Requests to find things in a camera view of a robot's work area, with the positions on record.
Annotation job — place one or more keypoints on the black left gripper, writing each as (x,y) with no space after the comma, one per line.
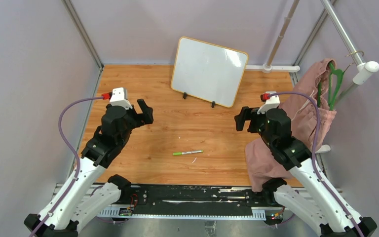
(140,119)

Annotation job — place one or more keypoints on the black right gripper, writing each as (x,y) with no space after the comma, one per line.
(247,113)

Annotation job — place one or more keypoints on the yellow framed whiteboard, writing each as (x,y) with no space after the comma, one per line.
(208,71)

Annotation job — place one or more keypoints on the green capped white marker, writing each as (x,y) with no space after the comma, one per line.
(187,153)

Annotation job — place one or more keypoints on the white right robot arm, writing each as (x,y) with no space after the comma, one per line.
(329,215)

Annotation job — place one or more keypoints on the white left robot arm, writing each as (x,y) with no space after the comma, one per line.
(68,213)

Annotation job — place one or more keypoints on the white rack base foot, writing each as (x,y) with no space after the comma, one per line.
(268,69)

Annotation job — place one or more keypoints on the pink cloth garment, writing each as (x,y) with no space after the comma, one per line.
(261,166)

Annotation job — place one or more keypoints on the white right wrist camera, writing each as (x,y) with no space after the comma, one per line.
(270,100)

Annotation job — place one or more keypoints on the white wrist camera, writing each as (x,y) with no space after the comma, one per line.
(120,98)
(270,100)

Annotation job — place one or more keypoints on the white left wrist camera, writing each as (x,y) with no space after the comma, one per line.
(120,98)

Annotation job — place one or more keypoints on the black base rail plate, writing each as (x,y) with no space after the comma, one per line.
(194,202)

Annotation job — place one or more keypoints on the silver clothes rail pole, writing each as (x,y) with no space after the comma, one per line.
(365,69)

